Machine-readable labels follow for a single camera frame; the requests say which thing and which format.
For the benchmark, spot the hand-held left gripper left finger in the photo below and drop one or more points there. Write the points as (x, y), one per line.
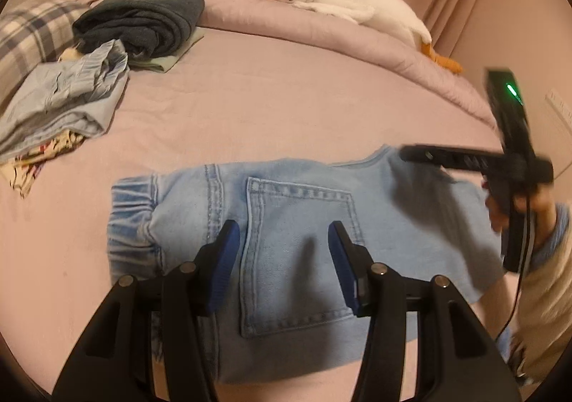
(225, 259)

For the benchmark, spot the person's right hand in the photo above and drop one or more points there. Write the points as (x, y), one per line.
(546, 209)

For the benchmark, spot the plaid pillow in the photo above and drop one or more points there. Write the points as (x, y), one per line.
(27, 35)

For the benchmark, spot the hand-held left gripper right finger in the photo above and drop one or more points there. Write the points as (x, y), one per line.
(342, 259)

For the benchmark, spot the dark blue folded blanket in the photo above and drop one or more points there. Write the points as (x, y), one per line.
(143, 17)

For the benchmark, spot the white wall socket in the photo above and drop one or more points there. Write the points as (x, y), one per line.
(561, 107)

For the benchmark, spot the pink comforter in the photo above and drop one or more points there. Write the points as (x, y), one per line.
(268, 22)

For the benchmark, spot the light green folded cloth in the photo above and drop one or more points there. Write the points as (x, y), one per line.
(167, 62)

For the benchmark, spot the light blue crumpled garment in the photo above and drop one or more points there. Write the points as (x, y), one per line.
(67, 102)

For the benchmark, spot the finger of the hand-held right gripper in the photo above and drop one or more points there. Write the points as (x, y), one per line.
(447, 157)

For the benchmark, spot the floral patterned cloth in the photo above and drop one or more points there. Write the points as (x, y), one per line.
(27, 169)

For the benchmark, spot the light blue denim pants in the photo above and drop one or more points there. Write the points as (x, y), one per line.
(290, 223)

